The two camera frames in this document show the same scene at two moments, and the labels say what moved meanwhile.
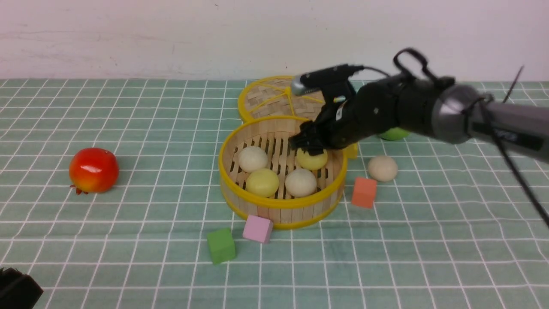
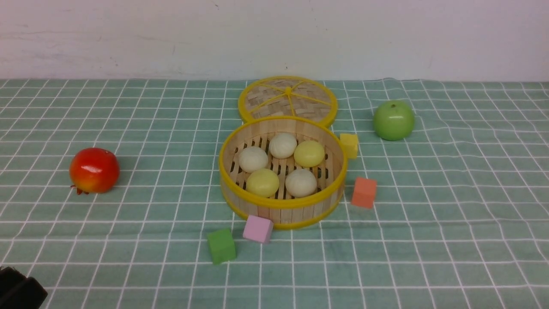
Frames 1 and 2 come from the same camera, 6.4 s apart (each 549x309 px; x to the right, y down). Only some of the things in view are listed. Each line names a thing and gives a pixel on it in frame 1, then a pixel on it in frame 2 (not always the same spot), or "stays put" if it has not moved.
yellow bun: [262, 182] stays put
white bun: [251, 158] stays put
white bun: [382, 168] to [282, 145]
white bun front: [300, 182] stays put
